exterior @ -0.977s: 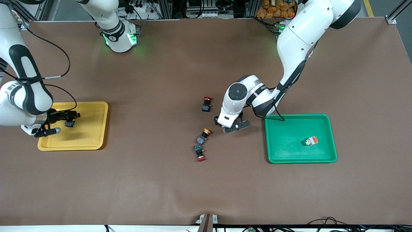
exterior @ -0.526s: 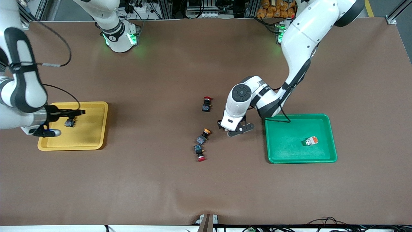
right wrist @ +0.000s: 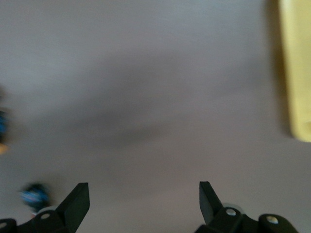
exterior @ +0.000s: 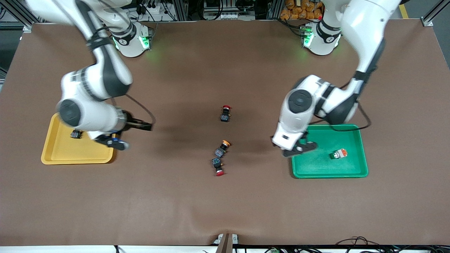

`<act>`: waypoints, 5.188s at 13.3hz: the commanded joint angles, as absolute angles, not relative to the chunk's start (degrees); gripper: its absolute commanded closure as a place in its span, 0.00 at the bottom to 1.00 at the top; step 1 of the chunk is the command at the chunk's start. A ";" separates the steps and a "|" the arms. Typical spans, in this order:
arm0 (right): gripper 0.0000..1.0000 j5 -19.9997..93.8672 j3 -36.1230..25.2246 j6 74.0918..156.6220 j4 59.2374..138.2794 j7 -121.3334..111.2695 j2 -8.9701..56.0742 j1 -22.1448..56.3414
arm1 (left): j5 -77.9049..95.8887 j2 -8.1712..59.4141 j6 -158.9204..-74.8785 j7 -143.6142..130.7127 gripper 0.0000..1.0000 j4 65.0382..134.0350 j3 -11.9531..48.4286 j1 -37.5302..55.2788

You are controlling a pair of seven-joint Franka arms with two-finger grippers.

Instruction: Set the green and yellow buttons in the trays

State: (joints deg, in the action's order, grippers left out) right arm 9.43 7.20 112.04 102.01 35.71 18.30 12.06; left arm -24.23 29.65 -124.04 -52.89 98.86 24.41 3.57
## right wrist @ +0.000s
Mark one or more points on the yellow plastic tray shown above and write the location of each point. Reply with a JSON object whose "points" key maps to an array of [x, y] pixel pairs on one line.
{"points": [[298, 72]]}

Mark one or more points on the yellow push button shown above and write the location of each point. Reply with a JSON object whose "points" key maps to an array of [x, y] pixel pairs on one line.
{"points": [[3, 126]]}

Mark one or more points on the red push button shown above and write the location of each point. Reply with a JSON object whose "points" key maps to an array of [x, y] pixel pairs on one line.
{"points": [[34, 196]]}

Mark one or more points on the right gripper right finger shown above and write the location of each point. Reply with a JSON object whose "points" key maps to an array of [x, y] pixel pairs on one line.
{"points": [[213, 218]]}

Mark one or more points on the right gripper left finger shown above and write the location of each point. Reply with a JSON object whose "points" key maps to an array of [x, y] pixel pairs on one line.
{"points": [[70, 213]]}

